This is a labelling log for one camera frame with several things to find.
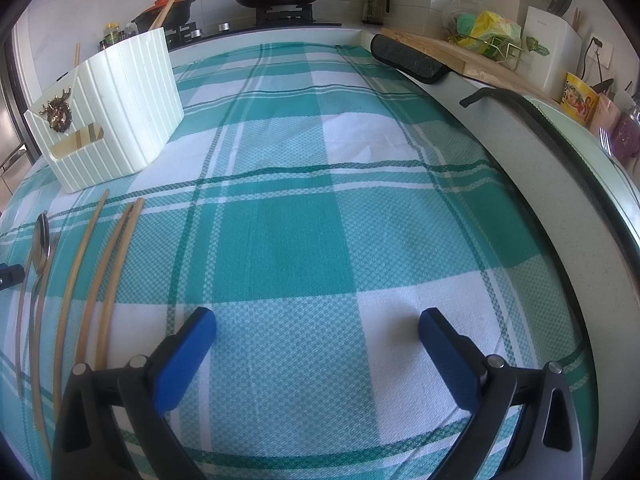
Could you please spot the purple glitter cup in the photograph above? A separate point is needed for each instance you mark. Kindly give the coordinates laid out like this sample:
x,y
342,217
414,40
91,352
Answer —
x,y
627,132

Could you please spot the grey refrigerator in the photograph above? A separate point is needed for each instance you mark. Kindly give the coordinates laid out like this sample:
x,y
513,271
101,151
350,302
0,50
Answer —
x,y
10,125

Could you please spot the black clay pot red lid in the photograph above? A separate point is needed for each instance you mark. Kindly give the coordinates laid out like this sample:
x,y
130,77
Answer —
x,y
184,10

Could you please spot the wooden cutting board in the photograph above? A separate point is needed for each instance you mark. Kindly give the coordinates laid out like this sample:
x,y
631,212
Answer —
x,y
480,67

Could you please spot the yellow printed cup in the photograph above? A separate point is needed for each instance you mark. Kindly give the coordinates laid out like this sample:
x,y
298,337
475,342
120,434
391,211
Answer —
x,y
577,100

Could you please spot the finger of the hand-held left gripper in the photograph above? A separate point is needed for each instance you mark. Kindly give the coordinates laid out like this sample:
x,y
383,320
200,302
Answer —
x,y
12,276

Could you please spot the white knife block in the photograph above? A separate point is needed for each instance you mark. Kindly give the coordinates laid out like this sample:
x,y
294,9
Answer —
x,y
547,55

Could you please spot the black textured pad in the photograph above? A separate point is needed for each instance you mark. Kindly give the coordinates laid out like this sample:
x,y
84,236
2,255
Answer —
x,y
410,57

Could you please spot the pink cup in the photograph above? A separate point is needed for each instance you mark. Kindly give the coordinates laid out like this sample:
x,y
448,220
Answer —
x,y
606,115

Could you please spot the cream ribbed utensil holder box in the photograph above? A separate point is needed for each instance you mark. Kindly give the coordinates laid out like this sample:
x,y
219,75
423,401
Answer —
x,y
125,110

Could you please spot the steel spoon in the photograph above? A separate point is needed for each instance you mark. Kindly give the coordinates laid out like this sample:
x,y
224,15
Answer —
x,y
42,245

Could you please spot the yellow green plastic bags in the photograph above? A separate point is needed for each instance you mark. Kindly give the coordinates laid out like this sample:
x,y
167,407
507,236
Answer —
x,y
487,27

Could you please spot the dark glass kettle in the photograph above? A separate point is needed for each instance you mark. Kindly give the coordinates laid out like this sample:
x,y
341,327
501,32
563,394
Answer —
x,y
375,5

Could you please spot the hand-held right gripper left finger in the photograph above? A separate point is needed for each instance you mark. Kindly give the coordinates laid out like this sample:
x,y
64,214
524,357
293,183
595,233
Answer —
x,y
185,360

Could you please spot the light green cutting board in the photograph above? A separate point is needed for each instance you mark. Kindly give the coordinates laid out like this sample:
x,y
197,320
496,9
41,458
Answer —
x,y
575,130

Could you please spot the teal plaid tablecloth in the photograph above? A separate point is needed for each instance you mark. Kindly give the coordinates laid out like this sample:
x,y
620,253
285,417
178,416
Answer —
x,y
300,240

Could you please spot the black gas stove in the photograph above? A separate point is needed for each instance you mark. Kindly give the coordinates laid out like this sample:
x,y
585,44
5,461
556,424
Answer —
x,y
280,16

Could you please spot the white wall socket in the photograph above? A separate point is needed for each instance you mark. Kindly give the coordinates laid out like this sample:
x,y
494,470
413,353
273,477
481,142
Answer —
x,y
599,50

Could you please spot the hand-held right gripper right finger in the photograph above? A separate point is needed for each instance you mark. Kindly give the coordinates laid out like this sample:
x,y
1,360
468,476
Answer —
x,y
450,360

